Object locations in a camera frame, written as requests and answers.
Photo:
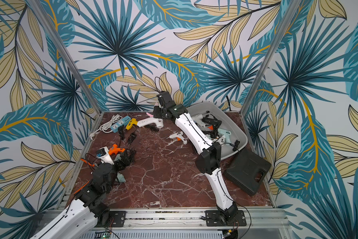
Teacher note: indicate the teal power strip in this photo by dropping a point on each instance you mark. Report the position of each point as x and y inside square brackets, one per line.
[122, 122]

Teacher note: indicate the black case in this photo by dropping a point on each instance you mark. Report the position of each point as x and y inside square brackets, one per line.
[247, 170]

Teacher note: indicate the orange handled pliers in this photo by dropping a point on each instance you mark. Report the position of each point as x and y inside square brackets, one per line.
[84, 176]

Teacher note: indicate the grey plastic storage box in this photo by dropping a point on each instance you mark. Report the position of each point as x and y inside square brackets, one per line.
[238, 139]

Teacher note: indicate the small white glue gun orange trigger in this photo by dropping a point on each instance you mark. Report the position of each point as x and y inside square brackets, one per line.
[179, 136]

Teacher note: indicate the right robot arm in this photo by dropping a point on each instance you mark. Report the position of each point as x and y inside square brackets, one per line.
[209, 153]

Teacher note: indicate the yellow glue gun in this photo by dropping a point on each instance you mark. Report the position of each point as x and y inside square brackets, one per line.
[131, 123]

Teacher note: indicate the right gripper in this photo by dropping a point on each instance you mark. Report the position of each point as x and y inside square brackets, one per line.
[211, 122]

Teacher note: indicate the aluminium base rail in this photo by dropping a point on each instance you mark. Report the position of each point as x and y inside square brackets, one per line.
[263, 218]

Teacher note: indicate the large white glue gun pink stick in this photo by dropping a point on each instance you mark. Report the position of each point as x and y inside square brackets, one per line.
[151, 120]

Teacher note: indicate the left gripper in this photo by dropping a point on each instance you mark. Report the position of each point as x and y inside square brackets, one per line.
[125, 160]

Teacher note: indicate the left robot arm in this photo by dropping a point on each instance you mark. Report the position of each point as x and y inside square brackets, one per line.
[86, 197]

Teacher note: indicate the black glue gun orange trigger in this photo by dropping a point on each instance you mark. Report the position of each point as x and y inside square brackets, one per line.
[214, 122]

